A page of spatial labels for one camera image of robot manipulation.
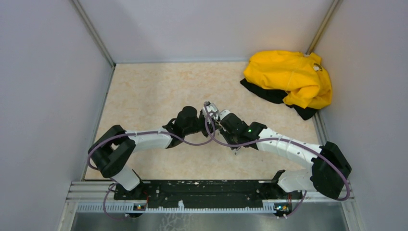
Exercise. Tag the aluminium frame rail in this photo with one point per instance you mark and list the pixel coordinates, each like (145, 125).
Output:
(98, 196)

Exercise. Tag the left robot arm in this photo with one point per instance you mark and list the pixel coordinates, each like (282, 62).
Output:
(110, 153)

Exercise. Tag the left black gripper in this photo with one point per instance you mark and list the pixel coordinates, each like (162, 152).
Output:
(206, 133)

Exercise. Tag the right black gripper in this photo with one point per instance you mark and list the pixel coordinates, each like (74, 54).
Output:
(225, 134)

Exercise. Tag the black garment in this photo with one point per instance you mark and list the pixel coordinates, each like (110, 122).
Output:
(277, 96)

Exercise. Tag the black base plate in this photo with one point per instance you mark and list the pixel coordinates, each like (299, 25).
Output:
(201, 194)

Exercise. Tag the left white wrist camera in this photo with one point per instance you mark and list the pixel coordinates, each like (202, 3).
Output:
(210, 109)

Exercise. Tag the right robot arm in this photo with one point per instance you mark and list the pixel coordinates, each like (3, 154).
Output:
(325, 169)

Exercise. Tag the yellow garment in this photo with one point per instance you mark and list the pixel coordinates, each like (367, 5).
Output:
(302, 76)

